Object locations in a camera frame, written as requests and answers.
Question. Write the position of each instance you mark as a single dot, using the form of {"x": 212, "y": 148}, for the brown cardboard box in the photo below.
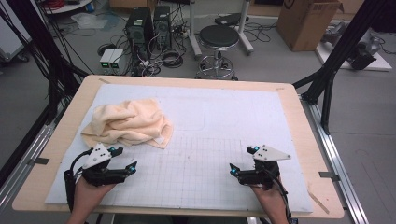
{"x": 306, "y": 25}

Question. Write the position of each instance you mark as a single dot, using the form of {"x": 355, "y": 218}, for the black metal frame strut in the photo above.
{"x": 342, "y": 46}

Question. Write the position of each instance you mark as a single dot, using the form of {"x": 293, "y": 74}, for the grey and black machine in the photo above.
{"x": 364, "y": 51}

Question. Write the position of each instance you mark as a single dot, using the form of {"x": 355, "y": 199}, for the thin wooden stick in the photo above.
{"x": 318, "y": 202}

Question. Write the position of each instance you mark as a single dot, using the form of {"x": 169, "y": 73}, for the person's left hand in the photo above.
{"x": 87, "y": 196}

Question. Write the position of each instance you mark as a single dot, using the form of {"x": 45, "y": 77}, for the black round stool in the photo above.
{"x": 219, "y": 35}

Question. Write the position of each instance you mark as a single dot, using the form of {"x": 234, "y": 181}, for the white floor board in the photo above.
{"x": 381, "y": 63}

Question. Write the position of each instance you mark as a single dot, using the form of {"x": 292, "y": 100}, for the white foam mat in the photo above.
{"x": 224, "y": 112}

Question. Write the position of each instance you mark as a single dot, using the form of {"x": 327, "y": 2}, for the aluminium rail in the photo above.
{"x": 28, "y": 155}
{"x": 333, "y": 155}

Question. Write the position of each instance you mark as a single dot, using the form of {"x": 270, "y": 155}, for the cream terry towel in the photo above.
{"x": 124, "y": 121}

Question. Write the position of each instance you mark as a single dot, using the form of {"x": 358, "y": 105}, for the white power supply unit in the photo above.
{"x": 106, "y": 59}
{"x": 117, "y": 59}

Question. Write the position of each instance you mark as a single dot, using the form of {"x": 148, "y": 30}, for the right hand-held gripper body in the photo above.
{"x": 263, "y": 175}

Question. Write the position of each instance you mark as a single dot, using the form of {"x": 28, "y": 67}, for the black tape strip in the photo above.
{"x": 39, "y": 160}
{"x": 329, "y": 175}

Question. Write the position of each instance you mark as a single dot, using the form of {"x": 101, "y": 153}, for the narrow black computer tower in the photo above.
{"x": 162, "y": 25}

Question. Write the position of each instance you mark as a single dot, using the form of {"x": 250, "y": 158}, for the large black computer tower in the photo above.
{"x": 138, "y": 28}

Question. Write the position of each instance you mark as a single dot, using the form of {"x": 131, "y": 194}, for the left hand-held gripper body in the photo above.
{"x": 99, "y": 174}

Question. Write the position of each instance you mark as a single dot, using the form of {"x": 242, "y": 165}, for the white panel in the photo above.
{"x": 11, "y": 37}

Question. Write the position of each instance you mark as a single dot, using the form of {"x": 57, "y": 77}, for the white metal stand leg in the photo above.
{"x": 244, "y": 31}
{"x": 194, "y": 34}

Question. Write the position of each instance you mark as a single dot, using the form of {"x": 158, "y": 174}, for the white round table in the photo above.
{"x": 71, "y": 6}

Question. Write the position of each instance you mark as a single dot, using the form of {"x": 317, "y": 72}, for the person's right hand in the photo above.
{"x": 271, "y": 196}

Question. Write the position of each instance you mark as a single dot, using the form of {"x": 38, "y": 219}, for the clear plastic bag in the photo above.
{"x": 88, "y": 21}

